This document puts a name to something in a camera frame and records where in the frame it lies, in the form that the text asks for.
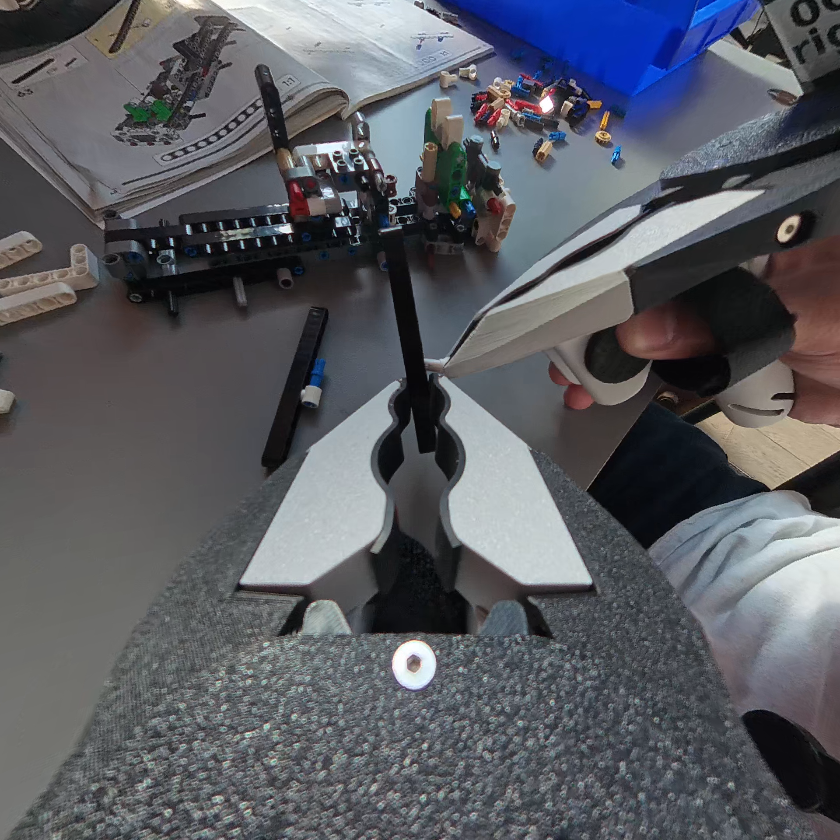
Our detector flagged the person's right hand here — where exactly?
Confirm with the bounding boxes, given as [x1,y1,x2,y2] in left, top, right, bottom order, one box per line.
[548,233,840,424]

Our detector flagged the white angled lego beam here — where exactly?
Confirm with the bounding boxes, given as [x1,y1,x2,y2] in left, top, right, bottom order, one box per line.
[0,244,99,296]

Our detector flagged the pile of colourful lego pieces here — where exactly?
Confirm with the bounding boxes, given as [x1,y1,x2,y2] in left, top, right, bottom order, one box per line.
[438,66,624,166]

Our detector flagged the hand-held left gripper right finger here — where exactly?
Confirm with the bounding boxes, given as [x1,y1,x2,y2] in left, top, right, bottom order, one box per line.
[430,374,597,636]

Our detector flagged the black strap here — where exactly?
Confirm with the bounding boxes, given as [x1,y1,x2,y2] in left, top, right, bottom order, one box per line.
[743,710,840,823]

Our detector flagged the black curved object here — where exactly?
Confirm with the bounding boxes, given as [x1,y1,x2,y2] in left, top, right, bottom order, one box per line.
[0,0,132,64]

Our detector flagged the lego instruction booklet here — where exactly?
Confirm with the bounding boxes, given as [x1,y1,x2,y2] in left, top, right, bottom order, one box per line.
[0,0,496,227]

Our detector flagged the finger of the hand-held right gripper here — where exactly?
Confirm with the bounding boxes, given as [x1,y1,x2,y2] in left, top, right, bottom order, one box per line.
[502,184,685,308]
[445,189,770,379]

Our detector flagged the person's white shirt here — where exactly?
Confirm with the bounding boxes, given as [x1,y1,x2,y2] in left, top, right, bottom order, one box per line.
[648,491,840,840]

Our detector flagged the person's dark trousers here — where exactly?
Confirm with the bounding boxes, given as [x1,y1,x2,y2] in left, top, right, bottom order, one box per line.
[587,403,770,549]

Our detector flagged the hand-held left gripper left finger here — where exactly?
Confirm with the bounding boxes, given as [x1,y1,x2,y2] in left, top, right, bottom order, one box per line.
[238,377,414,636]

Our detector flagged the black lego beam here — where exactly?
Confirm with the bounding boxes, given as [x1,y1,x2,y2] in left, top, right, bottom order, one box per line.
[379,228,439,455]
[261,306,329,470]

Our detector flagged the blue storage bin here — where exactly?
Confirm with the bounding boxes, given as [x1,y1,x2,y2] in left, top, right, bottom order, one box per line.
[436,0,765,97]

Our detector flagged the partly built lego model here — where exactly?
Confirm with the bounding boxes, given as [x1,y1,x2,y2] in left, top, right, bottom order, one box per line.
[101,64,519,320]

